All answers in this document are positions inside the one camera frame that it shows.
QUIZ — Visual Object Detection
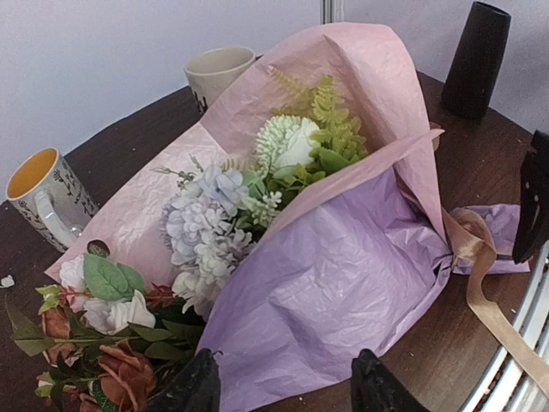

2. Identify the loose brown pink flower bunch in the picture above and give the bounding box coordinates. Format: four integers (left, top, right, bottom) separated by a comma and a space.
5, 239, 205, 411

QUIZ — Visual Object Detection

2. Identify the yellow-inside floral mug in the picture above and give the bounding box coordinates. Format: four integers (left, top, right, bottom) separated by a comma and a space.
6, 148, 99, 252

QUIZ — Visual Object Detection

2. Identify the black cylindrical vase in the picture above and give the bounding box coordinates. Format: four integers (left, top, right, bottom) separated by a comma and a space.
441, 1, 511, 120

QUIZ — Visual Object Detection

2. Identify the beige floral mug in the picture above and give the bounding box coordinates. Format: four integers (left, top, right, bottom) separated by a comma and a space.
184, 46, 256, 115

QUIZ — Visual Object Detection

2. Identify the purple pink flower bouquet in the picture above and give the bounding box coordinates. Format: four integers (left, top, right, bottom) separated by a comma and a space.
45, 21, 533, 412

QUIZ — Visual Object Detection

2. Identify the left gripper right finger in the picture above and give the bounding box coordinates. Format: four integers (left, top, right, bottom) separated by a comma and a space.
350, 348, 429, 412

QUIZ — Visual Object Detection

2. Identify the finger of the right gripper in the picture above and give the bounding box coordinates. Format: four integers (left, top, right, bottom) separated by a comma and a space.
512, 130, 548, 263

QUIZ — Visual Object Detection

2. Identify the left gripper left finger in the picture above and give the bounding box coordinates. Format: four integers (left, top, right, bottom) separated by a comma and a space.
146, 348, 221, 412

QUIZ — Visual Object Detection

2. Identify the right aluminium frame post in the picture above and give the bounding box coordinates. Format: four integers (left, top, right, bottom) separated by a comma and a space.
320, 0, 345, 24

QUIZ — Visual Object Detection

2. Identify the small white petal scrap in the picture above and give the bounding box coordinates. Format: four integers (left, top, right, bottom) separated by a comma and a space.
0, 275, 15, 288

